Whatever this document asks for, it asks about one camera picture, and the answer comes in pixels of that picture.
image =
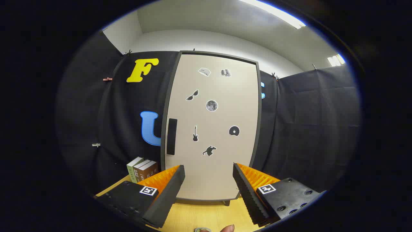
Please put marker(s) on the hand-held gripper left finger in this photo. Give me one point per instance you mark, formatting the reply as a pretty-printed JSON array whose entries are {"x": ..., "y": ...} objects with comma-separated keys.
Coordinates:
[{"x": 167, "y": 196}]

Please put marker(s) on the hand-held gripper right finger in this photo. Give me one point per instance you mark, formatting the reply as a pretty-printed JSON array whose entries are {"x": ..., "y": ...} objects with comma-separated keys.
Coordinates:
[{"x": 248, "y": 196}]

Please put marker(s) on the translucent green cup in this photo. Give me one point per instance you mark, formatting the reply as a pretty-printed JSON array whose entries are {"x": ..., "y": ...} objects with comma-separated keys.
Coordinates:
[{"x": 202, "y": 230}]

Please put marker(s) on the grey cabinet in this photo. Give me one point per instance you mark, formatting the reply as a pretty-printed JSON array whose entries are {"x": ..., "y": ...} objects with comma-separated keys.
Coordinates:
[{"x": 227, "y": 202}]

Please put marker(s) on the thin brown book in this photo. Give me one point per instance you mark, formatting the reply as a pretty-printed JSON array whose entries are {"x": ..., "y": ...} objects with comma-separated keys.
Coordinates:
[{"x": 137, "y": 174}]

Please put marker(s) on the green book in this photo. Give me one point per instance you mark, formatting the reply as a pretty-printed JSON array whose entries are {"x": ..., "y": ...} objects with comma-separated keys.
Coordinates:
[{"x": 131, "y": 170}]

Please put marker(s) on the black backdrop cloth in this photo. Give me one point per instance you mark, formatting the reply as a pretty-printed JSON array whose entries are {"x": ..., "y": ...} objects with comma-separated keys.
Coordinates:
[{"x": 305, "y": 129}]

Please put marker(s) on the small ceiling light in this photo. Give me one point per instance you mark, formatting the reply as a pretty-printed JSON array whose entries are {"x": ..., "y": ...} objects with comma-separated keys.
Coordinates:
[{"x": 336, "y": 60}]

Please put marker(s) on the long ceiling light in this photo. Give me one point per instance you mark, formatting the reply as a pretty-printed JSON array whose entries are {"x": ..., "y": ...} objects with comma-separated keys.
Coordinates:
[{"x": 276, "y": 13}]

